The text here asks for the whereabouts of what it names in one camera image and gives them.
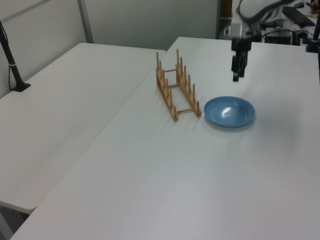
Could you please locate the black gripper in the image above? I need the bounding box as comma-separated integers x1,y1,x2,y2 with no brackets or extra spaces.
230,36,252,83

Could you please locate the brown cardboard panel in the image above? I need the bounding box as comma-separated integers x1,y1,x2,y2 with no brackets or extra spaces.
220,0,233,18

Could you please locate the black electronics box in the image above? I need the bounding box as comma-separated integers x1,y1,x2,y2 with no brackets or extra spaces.
264,29,293,45

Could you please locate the blue round plate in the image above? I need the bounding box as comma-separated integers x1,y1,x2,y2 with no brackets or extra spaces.
203,95,256,129

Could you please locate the dark desktop device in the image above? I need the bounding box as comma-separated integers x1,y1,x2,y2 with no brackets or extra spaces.
251,24,262,42

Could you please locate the black clamped camera stand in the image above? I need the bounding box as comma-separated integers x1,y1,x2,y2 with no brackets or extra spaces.
305,17,320,53

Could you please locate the black monitor stand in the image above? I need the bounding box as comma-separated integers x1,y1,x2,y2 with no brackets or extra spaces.
259,19,285,29

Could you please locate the black keyboard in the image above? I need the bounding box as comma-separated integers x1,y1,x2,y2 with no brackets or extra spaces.
281,5,316,27

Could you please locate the black camera stand with base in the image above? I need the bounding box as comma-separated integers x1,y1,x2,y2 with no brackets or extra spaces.
0,19,32,93

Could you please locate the wooden plate rack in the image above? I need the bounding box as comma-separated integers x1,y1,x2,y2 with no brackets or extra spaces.
155,48,202,122

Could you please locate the thin grey stand cable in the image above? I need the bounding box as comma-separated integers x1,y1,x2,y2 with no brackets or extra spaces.
6,65,15,91

